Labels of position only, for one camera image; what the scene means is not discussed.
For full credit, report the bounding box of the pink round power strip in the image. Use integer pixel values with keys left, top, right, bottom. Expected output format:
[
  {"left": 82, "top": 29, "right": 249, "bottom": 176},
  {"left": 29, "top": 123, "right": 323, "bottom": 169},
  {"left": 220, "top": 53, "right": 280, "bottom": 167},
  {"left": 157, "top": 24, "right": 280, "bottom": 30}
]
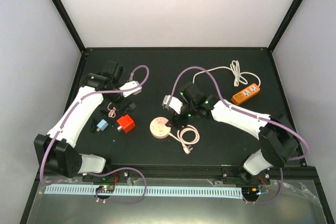
[{"left": 150, "top": 117, "right": 200, "bottom": 155}]

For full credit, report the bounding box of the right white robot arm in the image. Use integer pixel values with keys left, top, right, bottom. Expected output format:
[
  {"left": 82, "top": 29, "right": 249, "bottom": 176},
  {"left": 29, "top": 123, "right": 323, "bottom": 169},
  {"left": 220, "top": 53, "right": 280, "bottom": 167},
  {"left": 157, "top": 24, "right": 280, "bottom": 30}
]
[{"left": 162, "top": 82, "right": 299, "bottom": 184}]

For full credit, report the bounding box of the orange power strip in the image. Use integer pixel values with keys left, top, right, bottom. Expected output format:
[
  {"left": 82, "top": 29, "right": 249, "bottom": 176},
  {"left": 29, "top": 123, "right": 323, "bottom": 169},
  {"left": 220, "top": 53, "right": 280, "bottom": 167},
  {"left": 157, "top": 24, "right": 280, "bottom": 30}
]
[{"left": 231, "top": 83, "right": 260, "bottom": 105}]

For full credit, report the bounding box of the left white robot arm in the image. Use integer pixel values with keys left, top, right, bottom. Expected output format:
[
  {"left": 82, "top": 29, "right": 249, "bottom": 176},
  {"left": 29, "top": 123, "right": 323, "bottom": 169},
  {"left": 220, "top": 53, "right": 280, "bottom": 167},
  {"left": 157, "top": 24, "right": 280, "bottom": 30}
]
[{"left": 34, "top": 61, "right": 142, "bottom": 182}]

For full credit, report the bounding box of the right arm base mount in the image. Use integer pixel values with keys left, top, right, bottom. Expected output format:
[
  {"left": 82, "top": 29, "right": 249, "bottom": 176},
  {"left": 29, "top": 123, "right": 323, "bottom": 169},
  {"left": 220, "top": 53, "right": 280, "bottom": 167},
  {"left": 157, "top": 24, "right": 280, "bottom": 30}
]
[{"left": 222, "top": 166, "right": 269, "bottom": 186}]

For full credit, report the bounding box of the pink plug adapter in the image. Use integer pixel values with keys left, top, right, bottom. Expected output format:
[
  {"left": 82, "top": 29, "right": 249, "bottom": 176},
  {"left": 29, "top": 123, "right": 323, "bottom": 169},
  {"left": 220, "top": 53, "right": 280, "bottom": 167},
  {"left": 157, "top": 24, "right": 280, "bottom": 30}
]
[{"left": 107, "top": 102, "right": 116, "bottom": 118}]

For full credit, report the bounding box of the light blue plug adapter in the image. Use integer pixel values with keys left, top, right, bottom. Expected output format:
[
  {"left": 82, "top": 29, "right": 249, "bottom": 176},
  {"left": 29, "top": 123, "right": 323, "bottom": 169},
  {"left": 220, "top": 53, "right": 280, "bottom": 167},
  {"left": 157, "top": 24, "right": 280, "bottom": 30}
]
[{"left": 96, "top": 119, "right": 108, "bottom": 132}]

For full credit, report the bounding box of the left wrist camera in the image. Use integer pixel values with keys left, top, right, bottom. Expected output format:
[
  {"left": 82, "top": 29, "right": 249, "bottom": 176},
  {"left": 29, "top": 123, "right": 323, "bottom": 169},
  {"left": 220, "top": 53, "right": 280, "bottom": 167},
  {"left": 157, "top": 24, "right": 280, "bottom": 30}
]
[{"left": 119, "top": 81, "right": 142, "bottom": 98}]

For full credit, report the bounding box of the light blue cable duct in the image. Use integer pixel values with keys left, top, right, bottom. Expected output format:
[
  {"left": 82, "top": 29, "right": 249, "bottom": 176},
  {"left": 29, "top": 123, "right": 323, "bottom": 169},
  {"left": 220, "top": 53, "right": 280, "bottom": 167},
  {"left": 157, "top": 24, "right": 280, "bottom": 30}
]
[{"left": 44, "top": 184, "right": 243, "bottom": 199}]

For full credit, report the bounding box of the left black frame post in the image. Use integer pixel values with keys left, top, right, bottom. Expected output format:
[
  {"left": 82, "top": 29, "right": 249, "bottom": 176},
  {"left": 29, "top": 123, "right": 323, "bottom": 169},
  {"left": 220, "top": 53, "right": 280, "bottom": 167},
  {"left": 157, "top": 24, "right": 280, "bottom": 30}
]
[{"left": 51, "top": 0, "right": 86, "bottom": 52}]

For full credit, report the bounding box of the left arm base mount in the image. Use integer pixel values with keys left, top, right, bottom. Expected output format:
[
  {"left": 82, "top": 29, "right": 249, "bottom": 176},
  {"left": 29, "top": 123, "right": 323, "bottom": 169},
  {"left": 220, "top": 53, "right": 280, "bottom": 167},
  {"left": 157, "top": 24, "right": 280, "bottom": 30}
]
[{"left": 82, "top": 169, "right": 130, "bottom": 184}]

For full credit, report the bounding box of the white power strip cable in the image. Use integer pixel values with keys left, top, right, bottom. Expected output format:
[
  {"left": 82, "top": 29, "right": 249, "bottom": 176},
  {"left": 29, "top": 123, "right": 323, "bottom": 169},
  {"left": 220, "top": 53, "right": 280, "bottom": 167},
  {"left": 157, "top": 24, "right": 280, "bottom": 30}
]
[{"left": 193, "top": 60, "right": 262, "bottom": 88}]

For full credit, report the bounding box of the black frame post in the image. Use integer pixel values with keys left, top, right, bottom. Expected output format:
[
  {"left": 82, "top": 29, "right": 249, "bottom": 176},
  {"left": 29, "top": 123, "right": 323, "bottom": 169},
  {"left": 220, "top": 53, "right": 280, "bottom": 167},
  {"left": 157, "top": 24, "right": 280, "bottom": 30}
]
[
  {"left": 51, "top": 0, "right": 86, "bottom": 52},
  {"left": 268, "top": 0, "right": 303, "bottom": 53}
]

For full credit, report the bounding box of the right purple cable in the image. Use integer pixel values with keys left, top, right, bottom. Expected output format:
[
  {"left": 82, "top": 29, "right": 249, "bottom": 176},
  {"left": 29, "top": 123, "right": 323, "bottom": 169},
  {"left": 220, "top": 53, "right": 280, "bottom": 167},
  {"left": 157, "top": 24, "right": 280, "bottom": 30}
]
[{"left": 170, "top": 66, "right": 310, "bottom": 205}]

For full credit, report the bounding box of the red plug adapter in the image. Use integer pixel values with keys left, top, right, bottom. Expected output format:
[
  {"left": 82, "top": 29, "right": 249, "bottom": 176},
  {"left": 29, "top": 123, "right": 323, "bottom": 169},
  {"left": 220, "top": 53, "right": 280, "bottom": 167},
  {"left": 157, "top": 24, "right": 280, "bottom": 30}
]
[{"left": 117, "top": 114, "right": 135, "bottom": 133}]

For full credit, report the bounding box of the right black frame post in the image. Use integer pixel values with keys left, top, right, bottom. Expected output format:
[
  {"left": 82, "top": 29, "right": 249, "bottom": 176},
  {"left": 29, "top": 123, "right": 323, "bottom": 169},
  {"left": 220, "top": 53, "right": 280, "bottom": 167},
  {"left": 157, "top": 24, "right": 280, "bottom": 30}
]
[{"left": 268, "top": 0, "right": 303, "bottom": 53}]

